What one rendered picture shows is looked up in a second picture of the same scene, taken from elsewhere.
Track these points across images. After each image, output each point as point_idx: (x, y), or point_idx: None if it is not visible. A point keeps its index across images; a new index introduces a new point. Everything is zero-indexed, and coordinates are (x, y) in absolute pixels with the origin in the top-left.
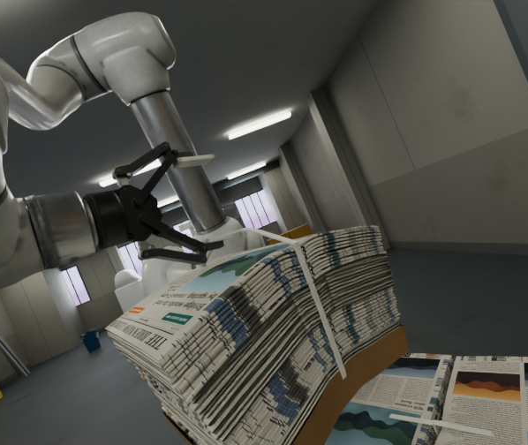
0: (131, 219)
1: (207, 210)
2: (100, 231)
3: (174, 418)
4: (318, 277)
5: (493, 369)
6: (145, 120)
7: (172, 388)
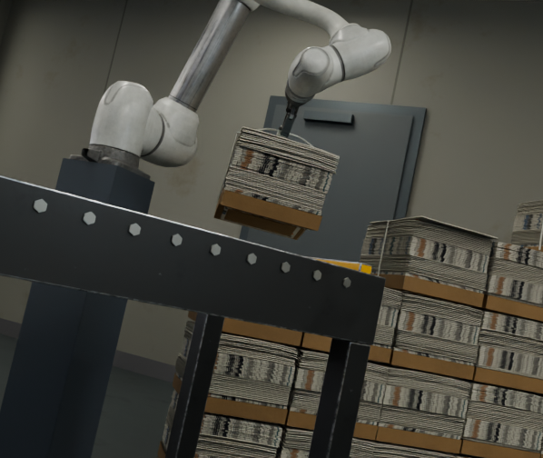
0: None
1: (202, 95)
2: None
3: (247, 192)
4: None
5: None
6: (234, 15)
7: (335, 166)
